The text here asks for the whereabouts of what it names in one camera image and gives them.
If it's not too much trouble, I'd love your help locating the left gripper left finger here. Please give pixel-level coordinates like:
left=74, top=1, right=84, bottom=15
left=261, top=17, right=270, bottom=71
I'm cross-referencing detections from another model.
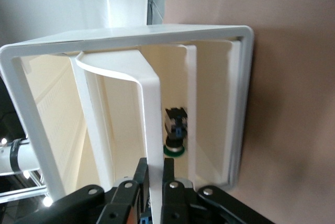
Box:
left=96, top=157, right=150, bottom=224

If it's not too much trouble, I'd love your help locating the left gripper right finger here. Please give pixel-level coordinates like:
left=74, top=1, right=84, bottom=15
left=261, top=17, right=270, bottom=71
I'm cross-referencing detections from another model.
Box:
left=160, top=157, right=195, bottom=224

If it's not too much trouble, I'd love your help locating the white drawer cabinet housing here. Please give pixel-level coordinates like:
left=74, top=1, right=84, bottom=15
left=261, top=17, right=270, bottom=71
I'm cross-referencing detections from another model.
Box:
left=0, top=24, right=255, bottom=201

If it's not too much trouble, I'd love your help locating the large white box structure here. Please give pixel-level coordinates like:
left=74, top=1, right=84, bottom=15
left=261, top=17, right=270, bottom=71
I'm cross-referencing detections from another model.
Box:
left=0, top=0, right=150, bottom=47

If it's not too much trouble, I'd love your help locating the green push button switch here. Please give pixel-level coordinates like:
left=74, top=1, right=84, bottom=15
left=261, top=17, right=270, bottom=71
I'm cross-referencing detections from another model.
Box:
left=162, top=106, right=189, bottom=159

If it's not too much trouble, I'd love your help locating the aluminium profile frame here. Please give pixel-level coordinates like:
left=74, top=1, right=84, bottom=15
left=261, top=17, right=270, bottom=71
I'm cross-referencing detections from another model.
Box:
left=0, top=170, right=51, bottom=205

